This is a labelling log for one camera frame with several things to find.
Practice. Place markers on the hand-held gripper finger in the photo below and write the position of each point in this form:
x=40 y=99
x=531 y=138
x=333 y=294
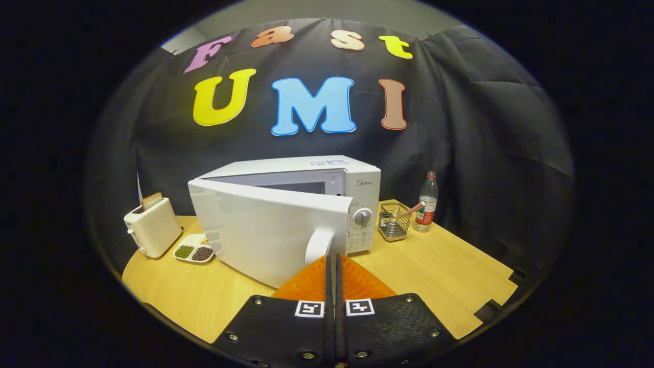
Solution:
x=341 y=332
x=329 y=332

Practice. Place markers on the white microwave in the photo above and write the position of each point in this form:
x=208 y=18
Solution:
x=265 y=225

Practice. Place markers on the red striped straw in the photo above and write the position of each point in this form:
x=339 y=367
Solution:
x=413 y=210

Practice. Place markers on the clear bottle with red label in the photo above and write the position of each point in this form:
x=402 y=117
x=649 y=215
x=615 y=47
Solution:
x=425 y=212

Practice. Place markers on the divided dish of beans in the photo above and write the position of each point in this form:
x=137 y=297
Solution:
x=202 y=253

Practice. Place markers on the cream toaster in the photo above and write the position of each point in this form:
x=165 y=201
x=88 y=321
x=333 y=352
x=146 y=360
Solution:
x=153 y=227

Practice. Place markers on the brown toast slice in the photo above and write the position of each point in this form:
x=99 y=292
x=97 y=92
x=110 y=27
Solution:
x=152 y=201

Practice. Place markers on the black table edge bracket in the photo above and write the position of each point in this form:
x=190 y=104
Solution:
x=488 y=310
x=518 y=276

